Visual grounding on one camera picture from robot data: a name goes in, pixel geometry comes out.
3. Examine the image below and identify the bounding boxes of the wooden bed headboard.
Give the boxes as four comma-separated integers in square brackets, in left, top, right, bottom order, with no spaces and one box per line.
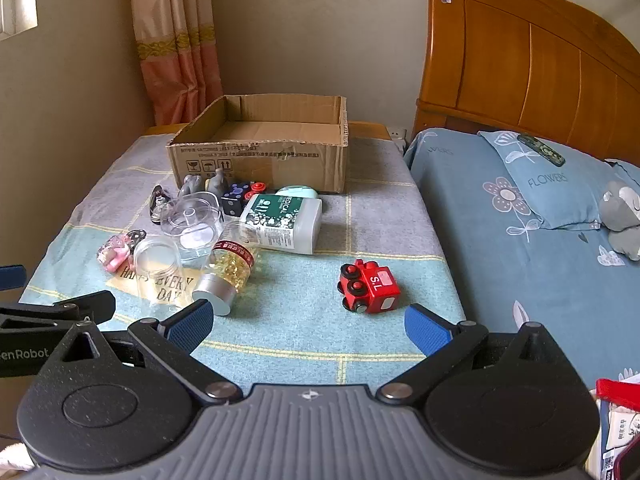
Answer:
[413,0,640,166]

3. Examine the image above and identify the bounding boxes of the grey spiky toy figure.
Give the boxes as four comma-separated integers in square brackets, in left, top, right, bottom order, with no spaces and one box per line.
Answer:
[178,169,226,197]

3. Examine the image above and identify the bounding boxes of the white bottle with green label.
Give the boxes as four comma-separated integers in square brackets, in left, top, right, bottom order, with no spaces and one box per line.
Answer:
[239,193,323,256]

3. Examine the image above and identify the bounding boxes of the red toy train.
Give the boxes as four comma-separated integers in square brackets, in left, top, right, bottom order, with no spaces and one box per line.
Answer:
[337,259,401,316]

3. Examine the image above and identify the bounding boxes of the correction tape dispenser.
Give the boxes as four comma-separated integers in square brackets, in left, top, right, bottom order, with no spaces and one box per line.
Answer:
[151,185,173,223]

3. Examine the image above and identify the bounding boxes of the mint green toy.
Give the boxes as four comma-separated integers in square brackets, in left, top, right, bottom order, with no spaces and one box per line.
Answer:
[275,185,318,200]

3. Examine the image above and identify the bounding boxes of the blue floral pillow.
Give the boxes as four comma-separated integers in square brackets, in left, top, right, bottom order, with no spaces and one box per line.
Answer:
[477,130,640,231]
[403,127,640,391]

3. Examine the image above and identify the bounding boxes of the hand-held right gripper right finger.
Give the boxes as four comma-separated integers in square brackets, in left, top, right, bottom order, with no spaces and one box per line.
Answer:
[376,303,577,407]

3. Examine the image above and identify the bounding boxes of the grey plush toy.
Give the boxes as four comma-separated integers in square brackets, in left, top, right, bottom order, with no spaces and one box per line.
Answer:
[599,177,640,262]

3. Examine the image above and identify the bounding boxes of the clear round jar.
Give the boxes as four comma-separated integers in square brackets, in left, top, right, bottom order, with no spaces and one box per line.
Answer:
[133,236,196,308]

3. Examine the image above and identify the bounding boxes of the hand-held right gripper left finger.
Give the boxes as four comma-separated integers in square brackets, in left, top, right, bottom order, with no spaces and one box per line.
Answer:
[47,299,244,405]

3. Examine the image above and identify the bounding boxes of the pink keychain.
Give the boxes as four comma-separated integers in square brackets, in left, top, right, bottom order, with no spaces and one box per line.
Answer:
[96,229,147,272]

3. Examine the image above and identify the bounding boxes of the dark blue red-button toy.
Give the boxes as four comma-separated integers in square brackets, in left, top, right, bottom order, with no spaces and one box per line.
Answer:
[221,180,266,206]

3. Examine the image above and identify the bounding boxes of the checked grey and teal blanket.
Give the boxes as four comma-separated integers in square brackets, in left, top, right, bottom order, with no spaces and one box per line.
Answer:
[20,135,468,386]

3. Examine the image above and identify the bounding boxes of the red plastic item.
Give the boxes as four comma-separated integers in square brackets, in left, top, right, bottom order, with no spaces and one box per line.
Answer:
[596,379,640,402]

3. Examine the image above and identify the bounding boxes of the cardboard box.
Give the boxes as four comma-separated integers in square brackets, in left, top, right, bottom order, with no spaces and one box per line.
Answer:
[166,94,349,195]

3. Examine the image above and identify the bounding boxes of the dark remote control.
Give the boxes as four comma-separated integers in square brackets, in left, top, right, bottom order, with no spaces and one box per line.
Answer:
[517,132,567,167]

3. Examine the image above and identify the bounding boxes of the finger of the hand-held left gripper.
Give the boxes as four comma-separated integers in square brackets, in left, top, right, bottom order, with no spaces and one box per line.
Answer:
[0,290,117,333]
[0,265,27,291]

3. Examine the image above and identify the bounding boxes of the pink and cream curtain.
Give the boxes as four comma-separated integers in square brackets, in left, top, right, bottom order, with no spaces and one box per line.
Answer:
[129,0,224,127]

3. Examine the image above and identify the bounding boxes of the capsule bottle with silver cap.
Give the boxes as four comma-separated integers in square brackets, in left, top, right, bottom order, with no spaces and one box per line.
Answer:
[191,222,257,317]

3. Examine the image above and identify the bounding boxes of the clear plastic container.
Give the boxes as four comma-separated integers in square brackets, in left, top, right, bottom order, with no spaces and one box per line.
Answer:
[160,192,224,261]

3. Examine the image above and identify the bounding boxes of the printed paper packets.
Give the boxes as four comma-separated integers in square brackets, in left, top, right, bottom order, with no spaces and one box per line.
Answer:
[587,397,640,480]

